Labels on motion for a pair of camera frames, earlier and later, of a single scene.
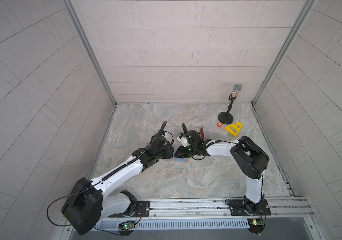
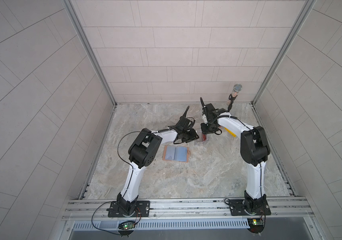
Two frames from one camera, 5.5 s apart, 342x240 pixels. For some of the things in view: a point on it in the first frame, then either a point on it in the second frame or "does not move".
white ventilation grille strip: x=194 y=223 does not move
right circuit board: x=256 y=225 does not move
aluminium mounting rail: x=283 y=209 does not move
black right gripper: x=181 y=153 to x=202 y=125
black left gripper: x=168 y=153 to x=192 y=136
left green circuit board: x=126 y=225 does not move
